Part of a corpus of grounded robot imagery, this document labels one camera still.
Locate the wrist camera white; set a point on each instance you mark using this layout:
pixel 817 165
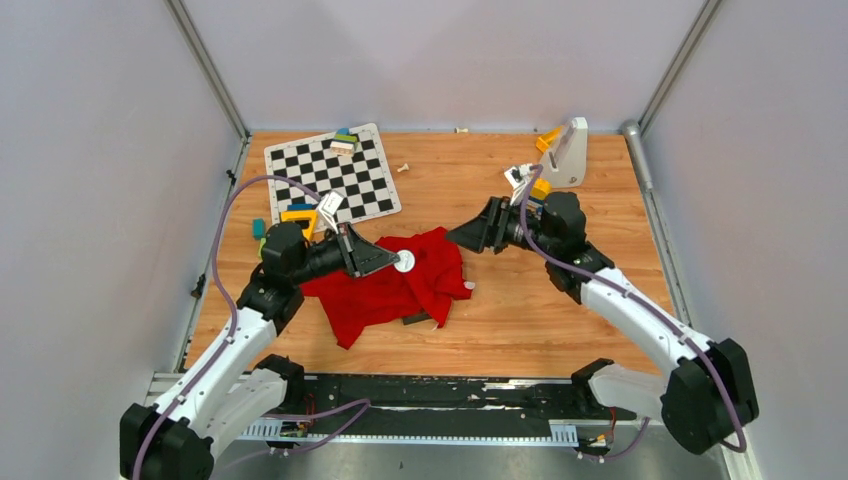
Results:
pixel 519 177
pixel 327 209

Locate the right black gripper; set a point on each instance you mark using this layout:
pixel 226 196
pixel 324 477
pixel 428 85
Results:
pixel 487 229

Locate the stacked toy blocks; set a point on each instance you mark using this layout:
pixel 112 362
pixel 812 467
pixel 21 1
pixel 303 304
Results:
pixel 344 143

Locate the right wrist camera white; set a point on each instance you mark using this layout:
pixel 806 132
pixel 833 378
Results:
pixel 519 177

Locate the teal block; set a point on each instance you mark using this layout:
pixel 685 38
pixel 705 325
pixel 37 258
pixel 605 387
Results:
pixel 258 228

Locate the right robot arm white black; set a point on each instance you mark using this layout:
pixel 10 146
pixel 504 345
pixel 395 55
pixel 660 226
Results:
pixel 704 390

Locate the red garment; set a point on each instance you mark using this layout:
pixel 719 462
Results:
pixel 433 284

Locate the black white chessboard mat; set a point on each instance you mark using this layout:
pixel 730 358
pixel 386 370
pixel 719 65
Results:
pixel 364 180

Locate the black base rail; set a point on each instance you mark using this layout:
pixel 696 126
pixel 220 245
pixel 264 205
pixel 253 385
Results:
pixel 407 408

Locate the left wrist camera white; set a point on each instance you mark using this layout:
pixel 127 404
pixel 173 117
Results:
pixel 327 209

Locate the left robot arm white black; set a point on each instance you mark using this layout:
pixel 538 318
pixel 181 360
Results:
pixel 184 431

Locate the toy train car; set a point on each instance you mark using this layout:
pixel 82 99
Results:
pixel 540 190

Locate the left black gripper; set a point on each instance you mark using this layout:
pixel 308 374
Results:
pixel 360 257

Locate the white wedge stand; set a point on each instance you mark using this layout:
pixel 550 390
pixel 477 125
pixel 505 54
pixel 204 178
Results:
pixel 565 162

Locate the yellow triangular toy frame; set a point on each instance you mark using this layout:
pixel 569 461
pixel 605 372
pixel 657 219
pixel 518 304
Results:
pixel 307 220

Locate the black square frame under garment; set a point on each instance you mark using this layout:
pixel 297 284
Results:
pixel 416 318

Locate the yellow toy piece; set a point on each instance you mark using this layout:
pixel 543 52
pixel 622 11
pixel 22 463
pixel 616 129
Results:
pixel 544 141

